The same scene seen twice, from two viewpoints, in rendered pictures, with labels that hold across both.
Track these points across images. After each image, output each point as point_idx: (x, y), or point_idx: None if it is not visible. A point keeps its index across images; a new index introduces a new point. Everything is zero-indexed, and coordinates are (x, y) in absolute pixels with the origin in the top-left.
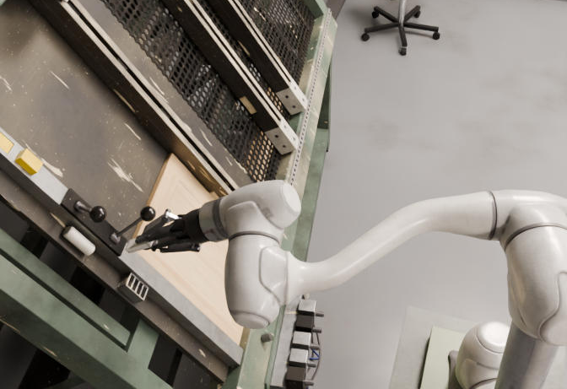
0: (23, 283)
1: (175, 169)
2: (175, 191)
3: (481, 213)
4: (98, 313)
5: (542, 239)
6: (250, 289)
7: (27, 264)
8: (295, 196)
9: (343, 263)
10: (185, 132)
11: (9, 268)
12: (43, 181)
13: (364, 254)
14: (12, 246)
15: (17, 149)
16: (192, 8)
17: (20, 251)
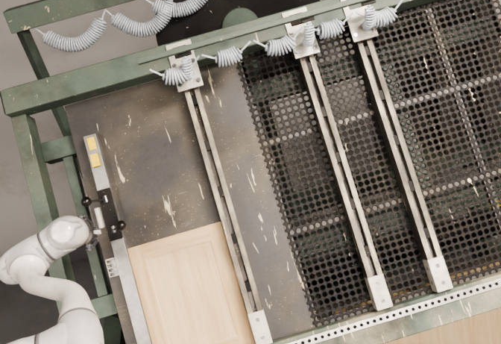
0: (43, 208)
1: (212, 232)
2: (199, 245)
3: (61, 312)
4: (96, 266)
5: (20, 339)
6: (4, 254)
7: (78, 212)
8: (62, 232)
9: (27, 279)
10: (229, 212)
11: (42, 198)
12: (98, 174)
13: (34, 283)
14: (77, 198)
15: (96, 151)
16: (327, 139)
17: (80, 204)
